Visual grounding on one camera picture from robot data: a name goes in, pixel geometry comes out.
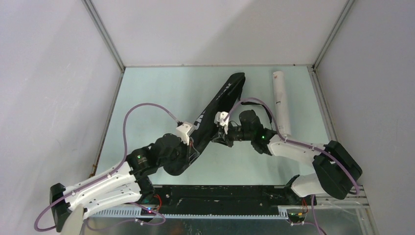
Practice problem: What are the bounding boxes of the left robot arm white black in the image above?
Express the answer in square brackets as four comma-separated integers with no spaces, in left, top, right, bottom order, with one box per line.
[50,134,201,233]

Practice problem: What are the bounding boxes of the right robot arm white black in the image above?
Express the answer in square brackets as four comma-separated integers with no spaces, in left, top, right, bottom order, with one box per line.
[212,110,363,205]

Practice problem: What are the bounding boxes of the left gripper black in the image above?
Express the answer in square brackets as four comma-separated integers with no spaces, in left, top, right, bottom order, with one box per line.
[158,135,199,167]

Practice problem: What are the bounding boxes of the black bag strap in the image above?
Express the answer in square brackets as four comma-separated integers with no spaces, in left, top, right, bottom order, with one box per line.
[240,101,274,124]

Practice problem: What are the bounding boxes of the black racket bag crossway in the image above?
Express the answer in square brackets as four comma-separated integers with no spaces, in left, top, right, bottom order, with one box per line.
[162,72,246,177]

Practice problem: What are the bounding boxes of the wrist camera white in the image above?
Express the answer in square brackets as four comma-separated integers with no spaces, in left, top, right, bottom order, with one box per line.
[176,122,194,145]
[214,112,229,128]

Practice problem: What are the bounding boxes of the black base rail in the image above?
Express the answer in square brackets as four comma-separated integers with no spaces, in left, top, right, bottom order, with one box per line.
[138,185,315,216]

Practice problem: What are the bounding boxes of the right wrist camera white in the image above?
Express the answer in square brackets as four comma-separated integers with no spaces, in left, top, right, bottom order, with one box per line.
[214,112,229,128]

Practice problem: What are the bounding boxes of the white shuttlecock tube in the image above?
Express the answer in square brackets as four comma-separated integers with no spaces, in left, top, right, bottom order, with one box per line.
[273,71,292,136]

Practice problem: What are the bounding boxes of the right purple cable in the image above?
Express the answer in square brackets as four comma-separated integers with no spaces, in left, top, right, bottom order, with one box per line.
[222,97,361,235]

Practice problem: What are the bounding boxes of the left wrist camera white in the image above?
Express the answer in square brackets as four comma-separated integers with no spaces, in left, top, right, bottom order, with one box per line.
[176,122,194,145]

